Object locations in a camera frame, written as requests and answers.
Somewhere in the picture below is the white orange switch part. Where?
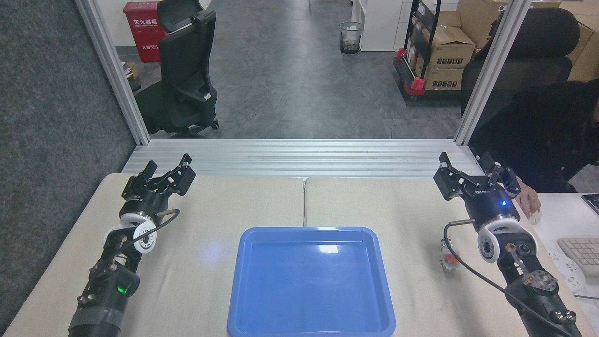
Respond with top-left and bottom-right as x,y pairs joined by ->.
440,238 -> 462,275

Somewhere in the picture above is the flat cardboard box with print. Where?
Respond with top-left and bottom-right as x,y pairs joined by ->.
424,68 -> 464,91

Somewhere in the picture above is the person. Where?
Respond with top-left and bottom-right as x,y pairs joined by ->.
469,78 -> 599,193

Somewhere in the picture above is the silver aluminium rail base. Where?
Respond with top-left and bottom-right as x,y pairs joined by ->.
122,138 -> 490,181

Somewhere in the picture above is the blue plastic tray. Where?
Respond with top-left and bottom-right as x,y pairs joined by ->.
227,227 -> 396,337

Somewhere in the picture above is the white cabinet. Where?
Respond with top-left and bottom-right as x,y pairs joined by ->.
351,0 -> 418,52

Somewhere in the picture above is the black office chair with headrest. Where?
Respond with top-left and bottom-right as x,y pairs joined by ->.
134,0 -> 220,139

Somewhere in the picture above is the white desk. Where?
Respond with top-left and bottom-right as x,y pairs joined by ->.
533,192 -> 599,337

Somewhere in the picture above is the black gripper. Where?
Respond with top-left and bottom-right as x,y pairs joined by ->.
120,153 -> 197,220
433,151 -> 521,230

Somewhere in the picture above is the dark flat device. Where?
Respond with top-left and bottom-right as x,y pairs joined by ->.
581,193 -> 599,217

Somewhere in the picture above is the person's hand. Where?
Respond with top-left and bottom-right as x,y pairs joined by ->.
514,182 -> 542,220

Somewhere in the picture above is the white keyboard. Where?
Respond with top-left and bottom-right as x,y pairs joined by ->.
556,237 -> 599,277

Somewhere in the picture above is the cardboard box with open flap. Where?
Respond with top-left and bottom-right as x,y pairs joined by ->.
423,24 -> 476,70

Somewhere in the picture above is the red fire extinguisher box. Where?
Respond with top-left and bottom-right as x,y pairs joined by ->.
123,1 -> 168,63

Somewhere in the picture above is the black cart with red corners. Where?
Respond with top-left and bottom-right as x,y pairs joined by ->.
392,0 -> 465,102

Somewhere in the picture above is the silver aluminium post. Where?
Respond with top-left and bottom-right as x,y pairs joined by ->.
453,0 -> 533,146
75,0 -> 151,146

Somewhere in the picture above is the black mesh office chair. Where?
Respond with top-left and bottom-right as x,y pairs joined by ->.
460,7 -> 581,117

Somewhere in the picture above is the wire mesh waste bin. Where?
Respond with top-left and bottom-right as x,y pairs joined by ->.
339,21 -> 364,55

